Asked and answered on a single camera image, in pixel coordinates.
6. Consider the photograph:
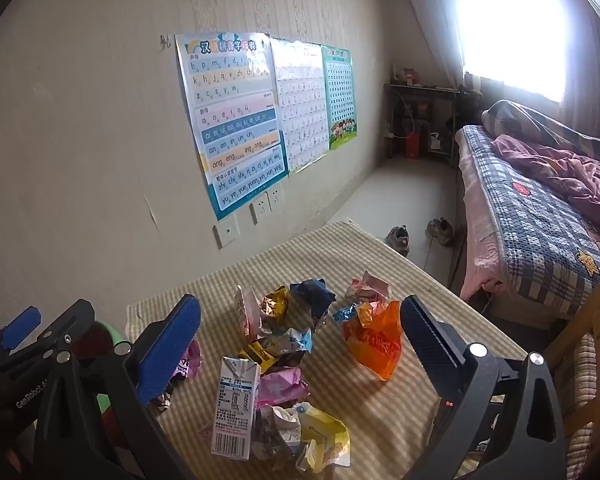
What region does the checked chair cushion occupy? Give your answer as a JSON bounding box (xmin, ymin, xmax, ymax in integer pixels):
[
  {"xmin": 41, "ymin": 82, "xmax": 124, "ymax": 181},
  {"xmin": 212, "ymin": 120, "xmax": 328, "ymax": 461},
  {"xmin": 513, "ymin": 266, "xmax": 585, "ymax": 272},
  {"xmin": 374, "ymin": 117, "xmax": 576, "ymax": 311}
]
[{"xmin": 562, "ymin": 332, "xmax": 600, "ymax": 478}]

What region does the pink purple wrapper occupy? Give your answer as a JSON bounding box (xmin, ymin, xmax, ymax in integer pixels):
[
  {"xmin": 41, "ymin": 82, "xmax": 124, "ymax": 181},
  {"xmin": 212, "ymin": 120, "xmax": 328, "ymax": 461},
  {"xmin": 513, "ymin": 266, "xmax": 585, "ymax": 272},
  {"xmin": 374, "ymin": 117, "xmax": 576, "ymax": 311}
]
[{"xmin": 152, "ymin": 339, "xmax": 203, "ymax": 411}]

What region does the white wall plate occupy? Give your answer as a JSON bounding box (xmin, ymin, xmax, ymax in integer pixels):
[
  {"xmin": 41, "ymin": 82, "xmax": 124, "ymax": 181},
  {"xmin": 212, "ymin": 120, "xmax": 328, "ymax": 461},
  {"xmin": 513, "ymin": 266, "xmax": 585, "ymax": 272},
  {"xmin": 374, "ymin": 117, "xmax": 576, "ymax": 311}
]
[{"xmin": 213, "ymin": 214, "xmax": 241, "ymax": 250}]

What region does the orange plastic wrapper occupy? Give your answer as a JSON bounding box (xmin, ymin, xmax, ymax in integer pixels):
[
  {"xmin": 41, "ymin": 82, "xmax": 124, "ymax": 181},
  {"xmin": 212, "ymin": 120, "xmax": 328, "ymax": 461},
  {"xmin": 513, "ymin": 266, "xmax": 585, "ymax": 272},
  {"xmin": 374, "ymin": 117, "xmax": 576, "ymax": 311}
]
[{"xmin": 341, "ymin": 300, "xmax": 403, "ymax": 382}]

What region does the dark blue wrapper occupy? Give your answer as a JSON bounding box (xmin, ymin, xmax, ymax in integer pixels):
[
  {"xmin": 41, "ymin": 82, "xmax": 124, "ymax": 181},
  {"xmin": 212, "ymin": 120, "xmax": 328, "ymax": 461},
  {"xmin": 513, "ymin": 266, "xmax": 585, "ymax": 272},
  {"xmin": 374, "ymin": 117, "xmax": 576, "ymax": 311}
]
[{"xmin": 289, "ymin": 277, "xmax": 337, "ymax": 331}]

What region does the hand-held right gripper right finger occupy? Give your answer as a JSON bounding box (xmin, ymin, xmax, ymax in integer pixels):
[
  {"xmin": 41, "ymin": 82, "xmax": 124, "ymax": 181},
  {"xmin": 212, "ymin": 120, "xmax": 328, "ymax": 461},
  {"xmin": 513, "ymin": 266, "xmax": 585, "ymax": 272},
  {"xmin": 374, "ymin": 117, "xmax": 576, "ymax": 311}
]
[{"xmin": 400, "ymin": 295, "xmax": 567, "ymax": 480}]

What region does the blue letter wall poster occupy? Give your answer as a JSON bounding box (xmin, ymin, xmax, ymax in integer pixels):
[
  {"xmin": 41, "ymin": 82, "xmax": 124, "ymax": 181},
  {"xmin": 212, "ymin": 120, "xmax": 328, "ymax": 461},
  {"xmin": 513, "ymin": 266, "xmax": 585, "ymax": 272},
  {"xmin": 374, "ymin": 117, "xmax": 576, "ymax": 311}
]
[{"xmin": 174, "ymin": 32, "xmax": 289, "ymax": 222}]

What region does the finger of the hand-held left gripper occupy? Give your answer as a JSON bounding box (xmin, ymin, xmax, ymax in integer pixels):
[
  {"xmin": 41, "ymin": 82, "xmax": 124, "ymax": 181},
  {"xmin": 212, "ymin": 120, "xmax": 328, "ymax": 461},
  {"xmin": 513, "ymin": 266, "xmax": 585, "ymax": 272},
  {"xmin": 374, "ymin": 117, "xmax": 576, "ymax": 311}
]
[
  {"xmin": 5, "ymin": 299, "xmax": 97, "ymax": 376},
  {"xmin": 0, "ymin": 306, "xmax": 43, "ymax": 361}
]

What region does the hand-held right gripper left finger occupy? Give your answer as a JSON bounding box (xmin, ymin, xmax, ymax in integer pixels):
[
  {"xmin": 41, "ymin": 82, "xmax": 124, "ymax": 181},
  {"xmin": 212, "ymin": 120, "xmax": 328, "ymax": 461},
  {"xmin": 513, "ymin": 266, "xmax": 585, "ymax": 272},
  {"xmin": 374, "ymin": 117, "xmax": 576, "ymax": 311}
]
[{"xmin": 32, "ymin": 294, "xmax": 203, "ymax": 480}]

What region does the wooden chair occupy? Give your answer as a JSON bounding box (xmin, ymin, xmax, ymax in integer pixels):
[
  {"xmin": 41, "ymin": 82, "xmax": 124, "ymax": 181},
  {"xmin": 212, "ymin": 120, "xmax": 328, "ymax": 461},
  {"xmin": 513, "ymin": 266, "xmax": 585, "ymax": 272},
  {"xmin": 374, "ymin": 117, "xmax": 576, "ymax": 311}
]
[{"xmin": 545, "ymin": 280, "xmax": 600, "ymax": 480}]

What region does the white milk carton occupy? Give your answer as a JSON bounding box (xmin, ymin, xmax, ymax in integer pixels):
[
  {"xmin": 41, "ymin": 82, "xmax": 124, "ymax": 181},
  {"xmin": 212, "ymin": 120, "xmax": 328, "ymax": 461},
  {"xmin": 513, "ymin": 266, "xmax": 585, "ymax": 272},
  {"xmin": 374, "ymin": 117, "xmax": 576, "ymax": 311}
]
[{"xmin": 211, "ymin": 356, "xmax": 262, "ymax": 461}]

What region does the checked tablecloth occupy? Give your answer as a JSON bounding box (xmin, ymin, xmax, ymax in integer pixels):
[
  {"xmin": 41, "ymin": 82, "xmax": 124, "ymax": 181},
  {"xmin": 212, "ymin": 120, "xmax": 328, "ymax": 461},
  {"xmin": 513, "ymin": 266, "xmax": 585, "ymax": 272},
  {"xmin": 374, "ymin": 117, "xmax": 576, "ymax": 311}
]
[{"xmin": 125, "ymin": 217, "xmax": 531, "ymax": 480}]

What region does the dark metal shelf rack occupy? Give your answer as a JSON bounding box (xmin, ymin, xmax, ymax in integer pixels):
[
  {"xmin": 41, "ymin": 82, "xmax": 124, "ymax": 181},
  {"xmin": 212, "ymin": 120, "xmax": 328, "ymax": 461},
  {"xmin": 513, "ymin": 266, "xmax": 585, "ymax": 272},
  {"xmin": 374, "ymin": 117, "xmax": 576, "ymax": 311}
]
[{"xmin": 384, "ymin": 82, "xmax": 461, "ymax": 161}]

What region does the blue plaid duvet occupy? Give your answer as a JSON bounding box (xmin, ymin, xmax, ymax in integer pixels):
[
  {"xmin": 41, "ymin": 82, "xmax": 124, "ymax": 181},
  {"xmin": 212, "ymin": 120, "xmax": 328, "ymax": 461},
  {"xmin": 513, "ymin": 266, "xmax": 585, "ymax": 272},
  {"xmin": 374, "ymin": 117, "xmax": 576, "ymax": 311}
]
[{"xmin": 481, "ymin": 100, "xmax": 600, "ymax": 166}]

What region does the yellow brown wrapper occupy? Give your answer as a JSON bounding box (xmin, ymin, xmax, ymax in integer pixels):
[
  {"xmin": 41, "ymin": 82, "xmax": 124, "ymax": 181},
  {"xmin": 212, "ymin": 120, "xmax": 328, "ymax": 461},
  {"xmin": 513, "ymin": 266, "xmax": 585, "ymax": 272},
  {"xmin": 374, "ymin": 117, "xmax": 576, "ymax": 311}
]
[{"xmin": 261, "ymin": 286, "xmax": 291, "ymax": 330}]

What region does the blue checked bedspread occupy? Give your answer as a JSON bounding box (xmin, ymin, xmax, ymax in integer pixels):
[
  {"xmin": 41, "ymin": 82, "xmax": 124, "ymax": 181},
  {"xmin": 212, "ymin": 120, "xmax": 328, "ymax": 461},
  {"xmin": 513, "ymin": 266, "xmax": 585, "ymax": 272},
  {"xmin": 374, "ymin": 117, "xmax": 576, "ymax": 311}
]
[{"xmin": 460, "ymin": 125, "xmax": 600, "ymax": 303}]

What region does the pink white carton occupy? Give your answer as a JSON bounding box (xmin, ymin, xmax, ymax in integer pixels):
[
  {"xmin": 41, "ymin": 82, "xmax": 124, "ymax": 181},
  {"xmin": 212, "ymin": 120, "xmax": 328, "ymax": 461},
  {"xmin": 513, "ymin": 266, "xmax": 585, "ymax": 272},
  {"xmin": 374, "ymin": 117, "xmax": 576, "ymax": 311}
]
[{"xmin": 234, "ymin": 285, "xmax": 263, "ymax": 341}]

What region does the bright window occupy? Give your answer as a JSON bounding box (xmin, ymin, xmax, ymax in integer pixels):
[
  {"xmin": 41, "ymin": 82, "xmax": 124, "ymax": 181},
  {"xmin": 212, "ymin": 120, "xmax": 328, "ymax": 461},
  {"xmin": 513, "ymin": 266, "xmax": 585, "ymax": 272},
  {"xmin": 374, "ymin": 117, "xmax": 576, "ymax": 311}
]
[{"xmin": 457, "ymin": 0, "xmax": 568, "ymax": 106}]

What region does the pink blanket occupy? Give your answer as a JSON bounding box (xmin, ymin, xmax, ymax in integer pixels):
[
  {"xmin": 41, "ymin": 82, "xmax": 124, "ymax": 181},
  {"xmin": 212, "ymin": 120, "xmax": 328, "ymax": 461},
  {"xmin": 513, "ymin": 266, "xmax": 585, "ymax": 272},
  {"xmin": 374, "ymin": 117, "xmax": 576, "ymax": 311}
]
[{"xmin": 492, "ymin": 134, "xmax": 600, "ymax": 233}]

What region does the bed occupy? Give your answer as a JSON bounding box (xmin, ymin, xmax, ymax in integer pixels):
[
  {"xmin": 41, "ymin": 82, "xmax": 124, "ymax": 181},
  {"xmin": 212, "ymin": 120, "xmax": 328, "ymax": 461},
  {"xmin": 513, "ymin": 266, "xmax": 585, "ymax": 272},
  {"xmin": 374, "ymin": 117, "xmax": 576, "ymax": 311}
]
[{"xmin": 452, "ymin": 100, "xmax": 600, "ymax": 321}]

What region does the pink white wrapper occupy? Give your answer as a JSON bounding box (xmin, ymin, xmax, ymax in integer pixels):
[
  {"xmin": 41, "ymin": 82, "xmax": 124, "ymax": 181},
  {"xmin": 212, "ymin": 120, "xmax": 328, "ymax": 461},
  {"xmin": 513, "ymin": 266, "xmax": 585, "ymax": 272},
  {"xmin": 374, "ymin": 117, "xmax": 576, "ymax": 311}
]
[{"xmin": 345, "ymin": 270, "xmax": 392, "ymax": 305}]

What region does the yellow black wrapper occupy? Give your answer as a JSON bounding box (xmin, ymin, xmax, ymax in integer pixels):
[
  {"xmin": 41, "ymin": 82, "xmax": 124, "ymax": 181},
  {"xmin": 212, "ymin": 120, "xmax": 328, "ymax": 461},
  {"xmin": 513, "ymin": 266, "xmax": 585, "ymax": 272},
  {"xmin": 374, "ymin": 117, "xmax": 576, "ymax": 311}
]
[{"xmin": 237, "ymin": 340, "xmax": 277, "ymax": 373}]

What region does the light blue white wrapper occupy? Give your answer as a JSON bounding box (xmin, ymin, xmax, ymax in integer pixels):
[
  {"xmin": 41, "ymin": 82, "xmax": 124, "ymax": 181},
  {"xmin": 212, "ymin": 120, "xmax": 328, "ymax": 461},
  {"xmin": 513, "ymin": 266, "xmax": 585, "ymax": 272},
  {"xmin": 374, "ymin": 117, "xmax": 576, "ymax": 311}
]
[{"xmin": 267, "ymin": 327, "xmax": 313, "ymax": 366}]

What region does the green rimmed red bin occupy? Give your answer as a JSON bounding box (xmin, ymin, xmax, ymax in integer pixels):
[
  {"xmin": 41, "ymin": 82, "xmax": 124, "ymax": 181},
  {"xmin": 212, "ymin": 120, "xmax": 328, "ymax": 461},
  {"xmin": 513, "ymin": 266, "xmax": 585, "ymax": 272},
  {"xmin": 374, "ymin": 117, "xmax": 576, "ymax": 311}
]
[{"xmin": 75, "ymin": 321, "xmax": 131, "ymax": 441}]

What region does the yellow white wrapper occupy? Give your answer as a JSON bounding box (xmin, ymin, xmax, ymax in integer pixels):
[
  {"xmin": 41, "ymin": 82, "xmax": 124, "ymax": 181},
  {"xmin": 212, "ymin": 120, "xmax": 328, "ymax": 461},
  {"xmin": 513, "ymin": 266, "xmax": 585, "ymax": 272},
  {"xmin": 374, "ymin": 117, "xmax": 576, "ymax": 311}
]
[{"xmin": 292, "ymin": 402, "xmax": 352, "ymax": 473}]

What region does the green chart wall poster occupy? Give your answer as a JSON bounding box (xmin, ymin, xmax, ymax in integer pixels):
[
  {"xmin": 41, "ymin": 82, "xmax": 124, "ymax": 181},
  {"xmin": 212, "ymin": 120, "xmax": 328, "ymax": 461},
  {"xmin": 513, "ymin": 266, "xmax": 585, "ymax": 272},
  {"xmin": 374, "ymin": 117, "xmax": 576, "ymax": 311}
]
[{"xmin": 321, "ymin": 45, "xmax": 359, "ymax": 151}]

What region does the pink crumpled wrapper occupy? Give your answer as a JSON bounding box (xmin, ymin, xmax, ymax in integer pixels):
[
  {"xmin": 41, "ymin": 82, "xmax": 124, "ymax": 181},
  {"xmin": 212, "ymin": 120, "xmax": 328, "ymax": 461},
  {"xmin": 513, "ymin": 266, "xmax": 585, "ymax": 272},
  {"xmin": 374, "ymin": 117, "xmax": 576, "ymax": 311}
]
[{"xmin": 257, "ymin": 367, "xmax": 311, "ymax": 408}]

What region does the white chart wall poster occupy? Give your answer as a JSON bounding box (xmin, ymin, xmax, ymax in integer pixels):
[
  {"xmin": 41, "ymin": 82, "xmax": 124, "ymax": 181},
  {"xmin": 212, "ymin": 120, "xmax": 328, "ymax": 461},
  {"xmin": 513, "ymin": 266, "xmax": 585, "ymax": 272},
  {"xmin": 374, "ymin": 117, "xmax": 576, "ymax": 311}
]
[{"xmin": 270, "ymin": 37, "xmax": 330, "ymax": 176}]

